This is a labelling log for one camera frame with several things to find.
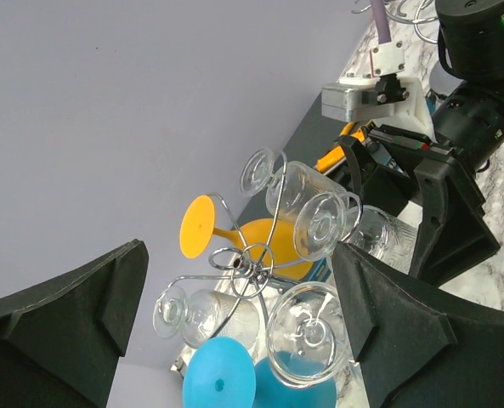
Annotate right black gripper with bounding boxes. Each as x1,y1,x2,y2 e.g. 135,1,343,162
362,1,504,216

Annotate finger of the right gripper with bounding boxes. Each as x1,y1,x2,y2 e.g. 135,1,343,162
410,157,501,286

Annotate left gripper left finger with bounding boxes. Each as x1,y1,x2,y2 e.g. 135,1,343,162
0,240,149,407

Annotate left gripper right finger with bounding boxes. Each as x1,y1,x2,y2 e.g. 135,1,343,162
332,243,504,407

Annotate ribbed clear glass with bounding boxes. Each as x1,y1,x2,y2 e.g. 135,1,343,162
265,281,354,388
293,192,417,274
240,149,346,224

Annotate yellow plastic wine glass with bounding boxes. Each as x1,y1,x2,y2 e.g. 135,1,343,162
179,195,313,280

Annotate clear wine glass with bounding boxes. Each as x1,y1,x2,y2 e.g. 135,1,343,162
152,286,260,349

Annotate chrome glass rack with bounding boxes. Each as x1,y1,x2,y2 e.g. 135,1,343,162
351,0,442,46
166,147,363,332

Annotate blue plastic goblet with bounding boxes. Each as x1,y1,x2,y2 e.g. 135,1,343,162
182,337,337,407

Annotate orange handled pliers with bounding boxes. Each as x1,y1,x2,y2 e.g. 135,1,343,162
315,122,374,174

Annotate dark blue network switch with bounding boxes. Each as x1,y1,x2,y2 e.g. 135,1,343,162
234,93,410,222

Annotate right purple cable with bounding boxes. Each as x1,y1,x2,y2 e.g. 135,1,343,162
369,0,393,46

